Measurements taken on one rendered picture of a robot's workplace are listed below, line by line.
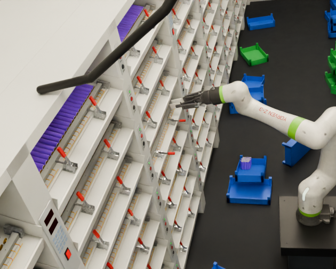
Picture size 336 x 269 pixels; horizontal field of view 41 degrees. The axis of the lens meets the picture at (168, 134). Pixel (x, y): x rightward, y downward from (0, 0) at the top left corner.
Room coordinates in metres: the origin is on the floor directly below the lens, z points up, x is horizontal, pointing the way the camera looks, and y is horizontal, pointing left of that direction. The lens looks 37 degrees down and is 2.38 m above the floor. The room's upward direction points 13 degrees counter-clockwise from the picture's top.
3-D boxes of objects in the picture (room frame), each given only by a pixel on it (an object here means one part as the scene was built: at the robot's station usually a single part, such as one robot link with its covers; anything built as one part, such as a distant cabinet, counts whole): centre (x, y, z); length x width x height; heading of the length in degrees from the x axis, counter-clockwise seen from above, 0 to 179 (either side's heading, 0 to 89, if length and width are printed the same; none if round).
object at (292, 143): (2.50, -0.94, 0.10); 0.30 x 0.08 x 0.20; 126
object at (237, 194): (2.22, -0.48, 0.04); 0.30 x 0.20 x 0.08; 69
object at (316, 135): (1.62, -0.67, 0.95); 0.18 x 0.13 x 0.12; 35
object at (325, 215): (1.60, -0.73, 0.39); 0.26 x 0.15 x 0.06; 72
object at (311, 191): (1.63, -0.69, 0.51); 0.16 x 0.13 x 0.19; 125
